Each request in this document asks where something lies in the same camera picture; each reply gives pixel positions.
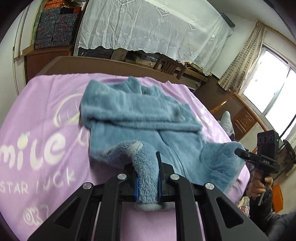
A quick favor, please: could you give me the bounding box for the wooden armchair frame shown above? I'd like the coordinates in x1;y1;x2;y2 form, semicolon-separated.
210;92;270;141

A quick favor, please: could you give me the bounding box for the brown bed footboard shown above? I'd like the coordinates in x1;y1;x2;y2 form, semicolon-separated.
38;56;180;84

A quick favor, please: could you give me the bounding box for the dark wooden chair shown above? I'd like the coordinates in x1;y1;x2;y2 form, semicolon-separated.
153;54;186;80

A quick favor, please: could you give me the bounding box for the black camera box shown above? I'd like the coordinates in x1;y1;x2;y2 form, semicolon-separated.
257;130;280;160

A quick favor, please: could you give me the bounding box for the beige patterned curtain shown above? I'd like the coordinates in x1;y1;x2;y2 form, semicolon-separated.
218;22;266;92

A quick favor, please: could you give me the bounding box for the floral storage boxes stack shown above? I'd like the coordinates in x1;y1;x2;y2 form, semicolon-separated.
35;1;82;49

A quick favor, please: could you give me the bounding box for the purple smile bed blanket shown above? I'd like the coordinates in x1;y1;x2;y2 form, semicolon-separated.
0;72;250;241

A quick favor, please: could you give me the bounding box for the low brown wooden cabinet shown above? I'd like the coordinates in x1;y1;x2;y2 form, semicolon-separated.
25;45;74;83

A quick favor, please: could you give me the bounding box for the white leaning board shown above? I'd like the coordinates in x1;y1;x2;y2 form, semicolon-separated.
14;3;36;59

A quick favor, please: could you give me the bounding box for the white lace cover cloth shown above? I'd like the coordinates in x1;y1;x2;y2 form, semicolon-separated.
76;1;232;74

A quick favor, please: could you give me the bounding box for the grey pillow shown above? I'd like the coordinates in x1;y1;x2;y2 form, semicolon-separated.
219;111;235;141

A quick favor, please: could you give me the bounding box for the blue fleece jacket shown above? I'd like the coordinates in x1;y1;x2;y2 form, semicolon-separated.
80;77;245;211

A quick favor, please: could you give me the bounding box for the person's right hand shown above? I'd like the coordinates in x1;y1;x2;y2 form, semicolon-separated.
247;169;273;199

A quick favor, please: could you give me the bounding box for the bright right window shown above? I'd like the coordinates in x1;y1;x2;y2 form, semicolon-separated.
239;46;295;142

